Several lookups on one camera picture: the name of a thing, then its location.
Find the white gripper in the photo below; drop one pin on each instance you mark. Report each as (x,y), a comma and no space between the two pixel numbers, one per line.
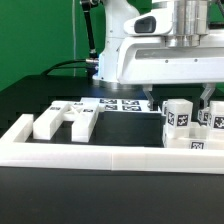
(147,61)

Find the white chair seat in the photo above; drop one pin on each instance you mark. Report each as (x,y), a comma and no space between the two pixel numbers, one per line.
(197,139)

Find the white chair back part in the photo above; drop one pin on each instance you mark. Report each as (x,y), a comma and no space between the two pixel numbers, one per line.
(83,117)

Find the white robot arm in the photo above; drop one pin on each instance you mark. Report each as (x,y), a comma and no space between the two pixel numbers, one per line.
(171,44)

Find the white long chair part left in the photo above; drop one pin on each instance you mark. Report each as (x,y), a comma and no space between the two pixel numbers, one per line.
(49,121)

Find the white tag base sheet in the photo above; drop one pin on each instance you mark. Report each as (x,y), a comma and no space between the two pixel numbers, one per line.
(121,105)

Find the white U-shaped fence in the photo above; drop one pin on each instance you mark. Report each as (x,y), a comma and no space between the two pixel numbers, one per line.
(16,151)

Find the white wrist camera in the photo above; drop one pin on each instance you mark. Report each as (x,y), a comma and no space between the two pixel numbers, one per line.
(154,23)

